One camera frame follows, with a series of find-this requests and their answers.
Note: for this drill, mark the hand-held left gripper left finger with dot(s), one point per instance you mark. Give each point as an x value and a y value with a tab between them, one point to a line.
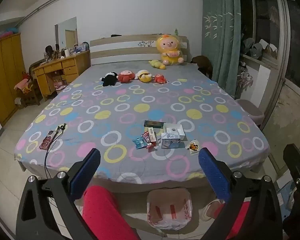
86	172

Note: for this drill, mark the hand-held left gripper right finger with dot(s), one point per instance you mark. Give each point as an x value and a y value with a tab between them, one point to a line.
215	175

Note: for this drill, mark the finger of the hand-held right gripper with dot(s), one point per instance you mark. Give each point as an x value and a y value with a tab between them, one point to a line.
296	160

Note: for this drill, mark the blue and white carton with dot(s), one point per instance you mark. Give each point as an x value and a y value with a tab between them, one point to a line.
170	141

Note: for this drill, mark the blue snack wrapper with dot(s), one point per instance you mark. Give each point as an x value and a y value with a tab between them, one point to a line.
139	143

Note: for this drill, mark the white box tray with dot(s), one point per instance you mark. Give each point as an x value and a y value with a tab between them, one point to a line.
173	128

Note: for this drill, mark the red snack wrapper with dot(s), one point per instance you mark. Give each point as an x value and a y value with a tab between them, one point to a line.
146	137

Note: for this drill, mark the white and red box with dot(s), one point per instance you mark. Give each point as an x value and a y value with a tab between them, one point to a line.
153	135

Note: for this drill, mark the dark green box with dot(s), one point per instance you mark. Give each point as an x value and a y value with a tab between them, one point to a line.
153	123

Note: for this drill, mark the blue box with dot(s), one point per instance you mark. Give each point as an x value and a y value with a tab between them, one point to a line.
285	195

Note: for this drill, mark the pale slipper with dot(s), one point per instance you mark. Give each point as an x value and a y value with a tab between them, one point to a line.
211	210

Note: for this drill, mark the person's left leg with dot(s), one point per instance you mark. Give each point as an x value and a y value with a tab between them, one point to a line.
107	212

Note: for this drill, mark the pink phone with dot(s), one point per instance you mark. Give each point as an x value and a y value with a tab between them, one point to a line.
47	140

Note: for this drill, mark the clothes hangers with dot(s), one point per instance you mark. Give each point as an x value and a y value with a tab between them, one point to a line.
245	80

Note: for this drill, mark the bed with circle-print sheet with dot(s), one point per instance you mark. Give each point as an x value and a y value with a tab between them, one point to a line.
140	92

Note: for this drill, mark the black plush toy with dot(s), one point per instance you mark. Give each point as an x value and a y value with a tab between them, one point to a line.
109	78

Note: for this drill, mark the chair with clothes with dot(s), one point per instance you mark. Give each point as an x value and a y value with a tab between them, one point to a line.
26	87

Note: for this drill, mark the round red plush toy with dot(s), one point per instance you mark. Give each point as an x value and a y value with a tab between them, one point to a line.
126	76

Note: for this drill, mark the yellow wooden desk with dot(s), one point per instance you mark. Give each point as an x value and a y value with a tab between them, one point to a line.
65	67

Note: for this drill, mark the small red plush toy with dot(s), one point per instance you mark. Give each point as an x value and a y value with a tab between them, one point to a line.
160	78

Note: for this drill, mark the yellow and white plush toy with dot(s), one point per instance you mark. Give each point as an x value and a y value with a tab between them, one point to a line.
143	77

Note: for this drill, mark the brown plush toy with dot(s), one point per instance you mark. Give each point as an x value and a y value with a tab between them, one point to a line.
202	63

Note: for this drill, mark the pile of clothes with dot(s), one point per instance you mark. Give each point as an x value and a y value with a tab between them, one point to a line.
256	48

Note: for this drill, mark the clutter of desk items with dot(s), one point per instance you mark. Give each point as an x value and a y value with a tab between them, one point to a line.
65	52

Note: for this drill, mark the small yellow plush toy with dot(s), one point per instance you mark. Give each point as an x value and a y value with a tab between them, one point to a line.
157	64

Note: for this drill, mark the yellow wooden wardrobe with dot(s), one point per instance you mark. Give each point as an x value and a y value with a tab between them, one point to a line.
5	75

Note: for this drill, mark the wooden headboard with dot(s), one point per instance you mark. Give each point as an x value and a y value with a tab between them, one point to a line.
120	47

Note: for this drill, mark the large yellow plush doll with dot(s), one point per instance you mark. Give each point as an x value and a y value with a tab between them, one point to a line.
168	50

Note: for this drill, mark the green curtain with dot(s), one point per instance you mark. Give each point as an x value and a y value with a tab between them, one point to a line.
222	37

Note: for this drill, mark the window frame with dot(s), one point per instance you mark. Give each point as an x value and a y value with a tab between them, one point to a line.
282	30

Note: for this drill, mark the wall mirror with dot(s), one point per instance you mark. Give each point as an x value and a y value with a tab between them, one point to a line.
65	32

